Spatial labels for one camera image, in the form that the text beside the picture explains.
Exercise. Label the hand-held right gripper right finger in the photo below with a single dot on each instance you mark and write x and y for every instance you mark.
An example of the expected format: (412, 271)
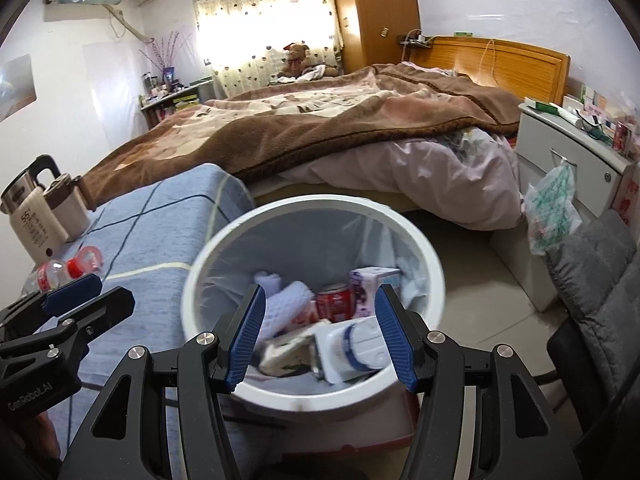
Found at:
(395, 340)

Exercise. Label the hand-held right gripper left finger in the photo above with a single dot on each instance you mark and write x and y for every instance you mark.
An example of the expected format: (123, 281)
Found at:
(245, 342)

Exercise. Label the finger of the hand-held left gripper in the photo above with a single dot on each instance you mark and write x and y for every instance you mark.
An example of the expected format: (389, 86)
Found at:
(100, 305)
(75, 290)

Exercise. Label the white and blue package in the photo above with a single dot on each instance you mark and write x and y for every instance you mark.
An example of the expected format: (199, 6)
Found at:
(360, 345)

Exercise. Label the red drink can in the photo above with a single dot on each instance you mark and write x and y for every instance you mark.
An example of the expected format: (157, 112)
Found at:
(335, 305)

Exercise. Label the white round bin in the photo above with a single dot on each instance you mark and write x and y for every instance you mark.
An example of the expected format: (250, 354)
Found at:
(310, 400)

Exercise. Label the clear bottle with red cap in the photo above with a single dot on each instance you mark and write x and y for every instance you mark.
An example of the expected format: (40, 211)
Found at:
(50, 275)

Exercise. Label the beige flattened carton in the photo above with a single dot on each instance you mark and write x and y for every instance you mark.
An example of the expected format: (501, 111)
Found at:
(290, 350)

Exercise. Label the purple and white carton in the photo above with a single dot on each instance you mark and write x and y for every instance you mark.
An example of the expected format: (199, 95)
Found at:
(367, 290)

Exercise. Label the white paper towel wad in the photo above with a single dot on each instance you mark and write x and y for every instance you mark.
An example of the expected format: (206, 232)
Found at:
(290, 305)

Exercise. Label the white electric kettle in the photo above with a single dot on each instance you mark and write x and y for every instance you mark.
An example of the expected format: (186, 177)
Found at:
(35, 225)

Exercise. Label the beige lidded jug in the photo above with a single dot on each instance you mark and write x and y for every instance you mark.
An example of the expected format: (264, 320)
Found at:
(70, 210)

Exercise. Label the blue checked tablecloth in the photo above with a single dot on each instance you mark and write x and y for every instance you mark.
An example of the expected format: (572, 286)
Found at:
(160, 210)

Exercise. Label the pink duvet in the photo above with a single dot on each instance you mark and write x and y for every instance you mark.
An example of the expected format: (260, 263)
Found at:
(425, 175)

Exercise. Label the black chair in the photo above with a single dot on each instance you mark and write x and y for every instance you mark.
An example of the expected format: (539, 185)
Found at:
(565, 355)

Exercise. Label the cluttered side desk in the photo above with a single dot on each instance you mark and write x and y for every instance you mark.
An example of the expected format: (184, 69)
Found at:
(160, 110)

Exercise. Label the green printed plastic bag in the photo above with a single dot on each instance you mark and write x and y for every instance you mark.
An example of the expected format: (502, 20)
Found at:
(550, 210)

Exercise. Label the grey cushioned chair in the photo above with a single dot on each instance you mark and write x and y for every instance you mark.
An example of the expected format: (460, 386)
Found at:
(600, 270)

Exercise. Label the bed with brown blanket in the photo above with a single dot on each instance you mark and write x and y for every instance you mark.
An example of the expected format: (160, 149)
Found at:
(280, 125)

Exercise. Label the vase with purple branches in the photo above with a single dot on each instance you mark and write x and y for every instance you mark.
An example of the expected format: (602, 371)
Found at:
(169, 75)

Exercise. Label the white nightstand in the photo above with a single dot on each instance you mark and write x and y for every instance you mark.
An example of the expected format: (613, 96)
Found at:
(550, 135)

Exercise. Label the wrapped air conditioner pipe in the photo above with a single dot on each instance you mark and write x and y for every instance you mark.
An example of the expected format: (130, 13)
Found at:
(127, 25)

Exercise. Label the white carton with red print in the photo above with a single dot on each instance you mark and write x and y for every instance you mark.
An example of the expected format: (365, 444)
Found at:
(627, 200)

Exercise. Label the green and white box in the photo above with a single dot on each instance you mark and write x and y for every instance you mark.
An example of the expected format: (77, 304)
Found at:
(545, 105)

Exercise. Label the brown teddy bear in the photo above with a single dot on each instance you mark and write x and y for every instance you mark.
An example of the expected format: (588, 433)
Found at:
(297, 57)

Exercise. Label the wooden bed headboard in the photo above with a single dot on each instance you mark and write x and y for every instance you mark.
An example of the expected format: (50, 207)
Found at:
(525, 65)

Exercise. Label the pile of small boxes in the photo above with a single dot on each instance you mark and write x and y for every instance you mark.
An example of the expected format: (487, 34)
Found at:
(600, 105)

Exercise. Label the wooden wardrobe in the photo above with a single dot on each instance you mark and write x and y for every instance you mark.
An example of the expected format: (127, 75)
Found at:
(380, 10)

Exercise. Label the shiny wall poster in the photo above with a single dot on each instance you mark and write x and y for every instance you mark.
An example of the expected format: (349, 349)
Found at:
(17, 90)

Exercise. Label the wall shelf with power strip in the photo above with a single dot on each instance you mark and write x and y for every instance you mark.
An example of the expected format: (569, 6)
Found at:
(415, 42)

